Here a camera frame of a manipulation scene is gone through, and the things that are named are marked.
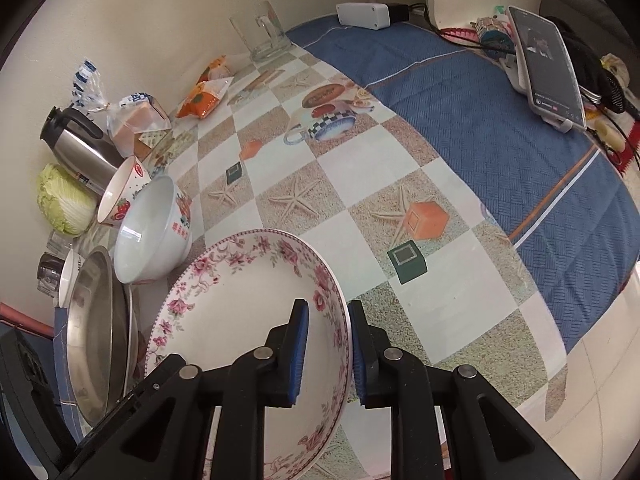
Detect red rimmed strawberry bowl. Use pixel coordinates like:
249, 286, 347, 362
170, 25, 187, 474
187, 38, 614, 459
96, 156, 151, 228

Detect clear glass mug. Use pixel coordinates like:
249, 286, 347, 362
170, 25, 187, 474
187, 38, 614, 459
230, 1, 291, 62

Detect orange snack packet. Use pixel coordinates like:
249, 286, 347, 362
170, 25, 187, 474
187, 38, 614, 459
176, 77, 232, 120
198, 55, 234, 82

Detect white power adapter box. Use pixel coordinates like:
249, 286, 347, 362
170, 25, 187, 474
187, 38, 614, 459
336, 2, 390, 30

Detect sliced bread in bag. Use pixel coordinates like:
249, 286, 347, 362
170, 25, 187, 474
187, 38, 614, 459
70, 58, 171, 162

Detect pink foam tube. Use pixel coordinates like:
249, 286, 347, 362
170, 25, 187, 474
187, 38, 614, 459
0, 302, 54, 339

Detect orange snack packet back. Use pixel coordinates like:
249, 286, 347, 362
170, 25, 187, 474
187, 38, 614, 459
198, 55, 234, 82

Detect pink floral plate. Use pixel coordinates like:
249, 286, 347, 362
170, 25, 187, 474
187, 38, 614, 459
144, 229, 352, 479

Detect stainless steel thermos jug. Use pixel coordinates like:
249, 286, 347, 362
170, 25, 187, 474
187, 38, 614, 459
40, 106, 124, 195

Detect checkered plastic table cover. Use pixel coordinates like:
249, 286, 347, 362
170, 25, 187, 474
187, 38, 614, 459
139, 47, 566, 479

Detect napa cabbage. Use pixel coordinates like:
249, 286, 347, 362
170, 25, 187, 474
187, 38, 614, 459
36, 164, 98, 237

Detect blue quilted tablecloth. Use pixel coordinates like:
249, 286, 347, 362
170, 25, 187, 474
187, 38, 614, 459
288, 16, 639, 348

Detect orange snack packet front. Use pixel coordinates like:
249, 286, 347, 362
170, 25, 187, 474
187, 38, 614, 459
176, 77, 232, 120

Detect stainless steel round plate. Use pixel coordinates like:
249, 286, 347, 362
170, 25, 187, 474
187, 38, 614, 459
66, 246, 137, 427

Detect small white cup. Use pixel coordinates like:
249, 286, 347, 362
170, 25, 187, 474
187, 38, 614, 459
58, 249, 84, 309

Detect white bowl red characters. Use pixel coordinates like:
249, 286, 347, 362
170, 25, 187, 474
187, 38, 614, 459
113, 176, 192, 284

